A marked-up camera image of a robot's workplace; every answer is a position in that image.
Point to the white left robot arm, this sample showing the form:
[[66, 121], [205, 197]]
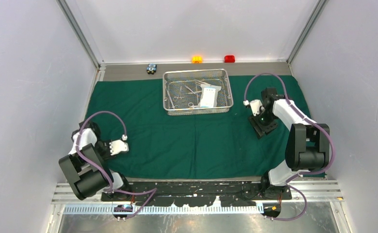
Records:
[[85, 179]]

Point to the red toy block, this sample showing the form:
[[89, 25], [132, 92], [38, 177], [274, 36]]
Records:
[[229, 59]]

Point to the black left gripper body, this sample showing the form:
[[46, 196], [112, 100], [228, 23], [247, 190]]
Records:
[[103, 149]]

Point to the yellow toy block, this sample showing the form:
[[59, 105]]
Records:
[[196, 60]]

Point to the white sterile packet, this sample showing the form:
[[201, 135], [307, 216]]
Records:
[[208, 98]]

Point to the metal mesh instrument tray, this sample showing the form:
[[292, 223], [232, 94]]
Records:
[[216, 78]]

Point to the blue owl toy block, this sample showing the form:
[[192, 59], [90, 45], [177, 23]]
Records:
[[151, 68]]

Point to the green surgical drape cloth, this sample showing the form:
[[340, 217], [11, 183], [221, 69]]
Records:
[[209, 146]]

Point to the steel surgical forceps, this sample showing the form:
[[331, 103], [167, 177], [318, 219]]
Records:
[[175, 95]]

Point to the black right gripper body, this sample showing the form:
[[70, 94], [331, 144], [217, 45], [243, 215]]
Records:
[[263, 122]]

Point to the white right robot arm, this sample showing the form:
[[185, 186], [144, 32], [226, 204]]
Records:
[[307, 148]]

